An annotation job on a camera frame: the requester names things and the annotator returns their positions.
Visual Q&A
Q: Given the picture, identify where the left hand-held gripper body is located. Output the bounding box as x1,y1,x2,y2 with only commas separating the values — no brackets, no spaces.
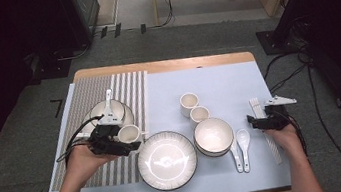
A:
85,110,133,162

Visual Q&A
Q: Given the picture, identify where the brown white striped placemat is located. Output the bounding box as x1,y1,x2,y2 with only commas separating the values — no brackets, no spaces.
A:
38,68,163,192

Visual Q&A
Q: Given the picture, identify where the pale blue table sheet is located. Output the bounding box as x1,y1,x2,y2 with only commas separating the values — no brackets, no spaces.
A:
24,55,295,192

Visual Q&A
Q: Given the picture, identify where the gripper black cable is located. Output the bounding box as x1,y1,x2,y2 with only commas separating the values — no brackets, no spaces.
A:
50,115,112,192
281,107,310,161

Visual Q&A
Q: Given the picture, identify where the black floor cable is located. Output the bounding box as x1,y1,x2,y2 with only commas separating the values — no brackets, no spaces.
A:
54,43,92,64
266,61,313,94
305,57,341,192
260,50,311,81

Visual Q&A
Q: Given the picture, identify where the white bowl with dark rim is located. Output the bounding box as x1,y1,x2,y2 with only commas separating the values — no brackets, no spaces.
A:
190,115,237,157
87,96,129,129
196,141,236,161

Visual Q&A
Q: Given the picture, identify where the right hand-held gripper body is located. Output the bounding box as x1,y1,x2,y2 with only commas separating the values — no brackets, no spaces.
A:
259,93,301,133

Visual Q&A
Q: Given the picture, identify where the black stand base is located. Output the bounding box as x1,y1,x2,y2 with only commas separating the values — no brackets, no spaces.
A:
254,25,303,58
25,47,76,86

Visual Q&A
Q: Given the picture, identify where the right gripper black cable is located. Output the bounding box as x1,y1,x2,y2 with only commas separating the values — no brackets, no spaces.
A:
281,107,310,161

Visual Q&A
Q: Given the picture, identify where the person's left hand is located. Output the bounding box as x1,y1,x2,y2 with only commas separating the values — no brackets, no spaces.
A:
60,138,123,189

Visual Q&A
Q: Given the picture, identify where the white plate with dark rim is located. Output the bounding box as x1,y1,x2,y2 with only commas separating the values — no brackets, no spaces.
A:
77,99,139,151
133,126,202,192

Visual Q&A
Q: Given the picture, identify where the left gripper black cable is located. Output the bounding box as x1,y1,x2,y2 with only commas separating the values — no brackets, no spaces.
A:
50,115,112,192

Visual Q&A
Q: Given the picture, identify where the white ceramic cup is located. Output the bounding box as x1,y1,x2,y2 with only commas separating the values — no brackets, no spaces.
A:
115,122,145,147
188,104,212,127
177,90,203,120

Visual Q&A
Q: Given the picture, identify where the white ceramic spoon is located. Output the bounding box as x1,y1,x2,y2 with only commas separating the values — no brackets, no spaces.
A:
234,127,256,175
228,138,245,175
96,88,118,120

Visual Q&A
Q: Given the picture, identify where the black equipment case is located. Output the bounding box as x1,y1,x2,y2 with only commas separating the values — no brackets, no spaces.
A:
58,0,107,51

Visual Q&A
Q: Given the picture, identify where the row of white chopsticks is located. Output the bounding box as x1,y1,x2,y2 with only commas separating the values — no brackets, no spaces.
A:
248,95,284,168

